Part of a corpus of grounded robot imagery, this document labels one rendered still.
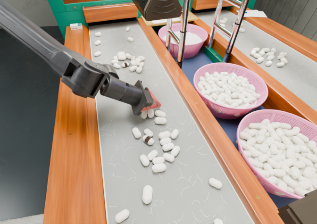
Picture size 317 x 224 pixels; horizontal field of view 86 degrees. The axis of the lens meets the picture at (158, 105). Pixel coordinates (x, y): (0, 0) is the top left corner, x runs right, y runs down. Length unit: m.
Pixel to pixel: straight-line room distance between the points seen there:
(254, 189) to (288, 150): 0.18
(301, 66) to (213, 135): 0.62
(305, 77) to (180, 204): 0.73
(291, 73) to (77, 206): 0.90
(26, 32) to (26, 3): 3.07
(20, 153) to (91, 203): 1.28
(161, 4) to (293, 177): 0.52
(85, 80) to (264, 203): 0.48
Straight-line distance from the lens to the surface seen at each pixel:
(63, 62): 0.46
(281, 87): 0.77
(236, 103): 0.66
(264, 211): 0.48
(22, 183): 1.53
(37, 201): 1.42
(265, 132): 0.62
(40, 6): 3.53
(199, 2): 1.28
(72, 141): 0.54
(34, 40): 0.51
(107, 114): 0.60
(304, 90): 0.86
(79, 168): 0.49
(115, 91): 0.46
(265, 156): 0.56
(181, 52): 0.73
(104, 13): 1.13
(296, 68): 0.98
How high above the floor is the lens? 1.18
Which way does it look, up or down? 47 degrees down
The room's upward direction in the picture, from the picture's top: straight up
